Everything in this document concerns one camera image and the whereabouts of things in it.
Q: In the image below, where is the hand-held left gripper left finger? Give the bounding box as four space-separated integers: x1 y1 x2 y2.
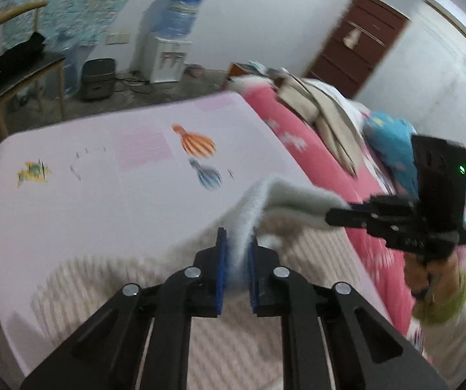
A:
21 227 228 390

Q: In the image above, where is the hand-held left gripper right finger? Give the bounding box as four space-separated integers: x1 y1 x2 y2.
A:
248 239 448 390

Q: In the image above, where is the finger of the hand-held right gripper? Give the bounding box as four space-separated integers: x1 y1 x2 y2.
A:
325 195 419 239

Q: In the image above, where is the beige white houndstooth knit coat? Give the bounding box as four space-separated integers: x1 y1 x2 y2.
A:
30 174 396 390

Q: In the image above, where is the beige clothes pile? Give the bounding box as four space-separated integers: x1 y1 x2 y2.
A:
275 74 369 177

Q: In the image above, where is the person's right hand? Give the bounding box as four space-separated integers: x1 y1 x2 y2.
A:
403 247 466 301

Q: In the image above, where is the pink floral blanket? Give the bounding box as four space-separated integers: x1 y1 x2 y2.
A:
241 85 466 370

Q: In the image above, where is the brown door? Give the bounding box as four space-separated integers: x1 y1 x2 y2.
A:
304 0 411 100

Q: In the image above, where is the brown box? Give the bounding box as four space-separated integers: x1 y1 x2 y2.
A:
228 61 270 90

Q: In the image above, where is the white water dispenser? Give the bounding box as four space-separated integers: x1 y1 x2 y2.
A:
148 34 193 84

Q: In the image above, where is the dark rice cooker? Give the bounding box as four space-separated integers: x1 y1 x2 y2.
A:
81 59 118 101

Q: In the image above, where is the blue floor water bottle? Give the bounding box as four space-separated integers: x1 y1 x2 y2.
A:
56 30 93 96

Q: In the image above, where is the blue water dispenser bottle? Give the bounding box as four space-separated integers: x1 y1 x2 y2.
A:
157 0 207 37

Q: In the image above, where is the wooden chair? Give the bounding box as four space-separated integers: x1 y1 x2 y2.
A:
0 0 68 139

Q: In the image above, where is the black bag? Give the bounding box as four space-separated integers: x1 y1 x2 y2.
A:
0 32 47 82

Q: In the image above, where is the black floor cable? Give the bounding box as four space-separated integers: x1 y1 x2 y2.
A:
115 71 152 94

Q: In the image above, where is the patterned wall cloth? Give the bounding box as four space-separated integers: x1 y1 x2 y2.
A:
0 0 164 45

